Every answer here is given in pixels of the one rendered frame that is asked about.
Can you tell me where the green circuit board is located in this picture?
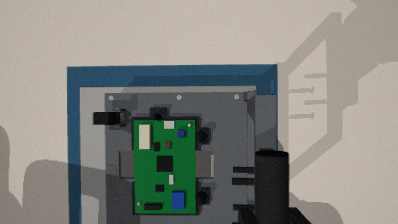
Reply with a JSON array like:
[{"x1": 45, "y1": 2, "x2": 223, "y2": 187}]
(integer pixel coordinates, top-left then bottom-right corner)
[{"x1": 134, "y1": 120, "x2": 196, "y2": 213}]

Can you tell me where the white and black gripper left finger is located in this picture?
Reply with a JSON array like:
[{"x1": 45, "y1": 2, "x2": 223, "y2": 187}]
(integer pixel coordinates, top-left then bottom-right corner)
[{"x1": 238, "y1": 208, "x2": 259, "y2": 224}]

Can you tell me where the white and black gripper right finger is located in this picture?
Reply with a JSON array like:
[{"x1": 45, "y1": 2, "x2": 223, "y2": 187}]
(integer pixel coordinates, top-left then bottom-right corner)
[{"x1": 289, "y1": 207, "x2": 311, "y2": 224}]

